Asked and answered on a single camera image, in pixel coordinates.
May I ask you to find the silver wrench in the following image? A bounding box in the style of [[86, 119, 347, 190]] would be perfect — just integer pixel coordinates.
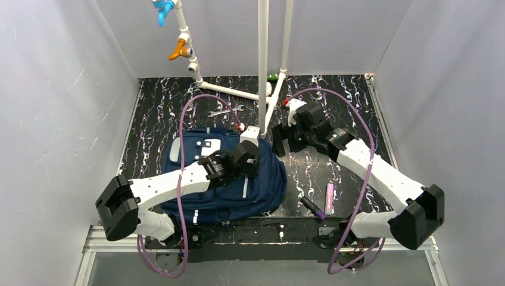
[[207, 105, 245, 117]]

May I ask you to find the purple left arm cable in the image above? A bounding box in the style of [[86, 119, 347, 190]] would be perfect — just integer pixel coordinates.
[[136, 94, 244, 279]]

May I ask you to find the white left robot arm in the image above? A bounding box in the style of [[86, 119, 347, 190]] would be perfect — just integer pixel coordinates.
[[95, 141, 260, 241]]

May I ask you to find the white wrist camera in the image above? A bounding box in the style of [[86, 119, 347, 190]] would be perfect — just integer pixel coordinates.
[[283, 98, 307, 127], [237, 126, 260, 148]]

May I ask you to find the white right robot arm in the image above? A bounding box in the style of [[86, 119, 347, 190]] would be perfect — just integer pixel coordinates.
[[272, 99, 445, 250]]

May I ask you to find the orange tap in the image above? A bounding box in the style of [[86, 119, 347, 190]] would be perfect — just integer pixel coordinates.
[[167, 39, 193, 61]]

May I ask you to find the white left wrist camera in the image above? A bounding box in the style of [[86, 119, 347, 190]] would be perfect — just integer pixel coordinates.
[[237, 126, 260, 148]]

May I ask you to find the purple marker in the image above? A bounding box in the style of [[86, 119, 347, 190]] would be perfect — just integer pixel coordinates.
[[300, 196, 326, 220]]

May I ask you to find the aluminium frame rail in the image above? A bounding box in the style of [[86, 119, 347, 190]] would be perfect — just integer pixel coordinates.
[[95, 93, 445, 278]]

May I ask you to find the green tap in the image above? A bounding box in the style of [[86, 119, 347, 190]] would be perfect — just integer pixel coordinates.
[[267, 73, 279, 82]]

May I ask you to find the pink highlighter pen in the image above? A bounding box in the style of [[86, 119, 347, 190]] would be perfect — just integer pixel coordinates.
[[324, 182, 334, 216]]

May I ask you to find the navy blue student backpack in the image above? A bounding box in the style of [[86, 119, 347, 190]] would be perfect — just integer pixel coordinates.
[[164, 127, 287, 225]]

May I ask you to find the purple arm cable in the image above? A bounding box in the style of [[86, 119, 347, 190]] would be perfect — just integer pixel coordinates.
[[136, 94, 244, 279], [283, 88, 386, 275]]

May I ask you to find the white PVC pipe frame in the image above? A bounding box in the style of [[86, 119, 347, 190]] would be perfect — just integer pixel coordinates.
[[170, 1, 294, 138]]

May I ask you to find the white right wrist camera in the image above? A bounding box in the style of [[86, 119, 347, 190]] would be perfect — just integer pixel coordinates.
[[283, 98, 307, 127]]

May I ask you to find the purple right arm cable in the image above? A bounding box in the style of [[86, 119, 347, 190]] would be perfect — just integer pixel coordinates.
[[283, 88, 386, 275]]

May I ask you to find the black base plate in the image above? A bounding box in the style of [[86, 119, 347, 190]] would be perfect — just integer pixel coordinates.
[[142, 214, 379, 265]]

